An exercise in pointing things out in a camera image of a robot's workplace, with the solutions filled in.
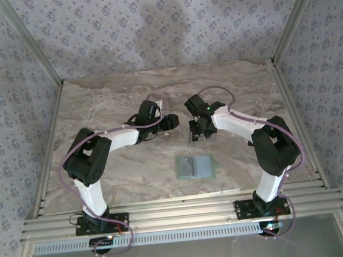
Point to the black controller board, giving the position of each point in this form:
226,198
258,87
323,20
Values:
98,241
269,232

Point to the green clear-sleeve card holder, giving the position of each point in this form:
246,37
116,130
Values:
202,166

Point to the wide aluminium base rail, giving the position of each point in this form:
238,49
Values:
179,212

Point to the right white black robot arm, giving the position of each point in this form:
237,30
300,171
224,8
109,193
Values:
234,122

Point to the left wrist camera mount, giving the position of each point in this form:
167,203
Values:
158,105

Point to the aluminium table side rail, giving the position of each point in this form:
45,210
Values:
291,104
51,128

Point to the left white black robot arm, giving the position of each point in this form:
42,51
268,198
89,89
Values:
120,138

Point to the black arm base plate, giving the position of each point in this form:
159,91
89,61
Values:
122,221
243,209

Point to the slanted aluminium frame post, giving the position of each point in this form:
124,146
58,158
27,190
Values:
295,16
32,41

